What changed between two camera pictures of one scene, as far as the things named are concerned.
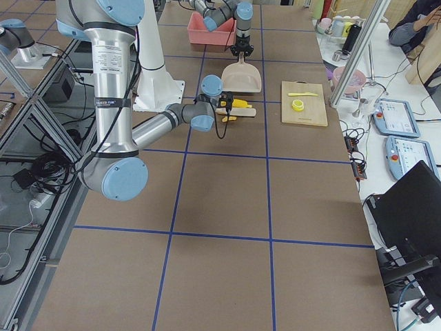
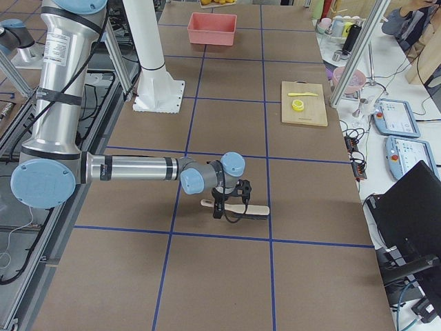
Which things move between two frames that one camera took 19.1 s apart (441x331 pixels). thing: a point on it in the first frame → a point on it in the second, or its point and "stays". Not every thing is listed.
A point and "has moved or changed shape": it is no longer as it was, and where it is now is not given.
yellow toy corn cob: (240, 103) has moved or changed shape
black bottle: (352, 36) stays
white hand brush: (242, 112) → (246, 209)
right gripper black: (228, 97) → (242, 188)
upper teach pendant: (395, 117) stays
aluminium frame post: (360, 53) stays
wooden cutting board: (303, 103) stays
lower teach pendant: (404, 154) stays
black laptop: (407, 218) stays
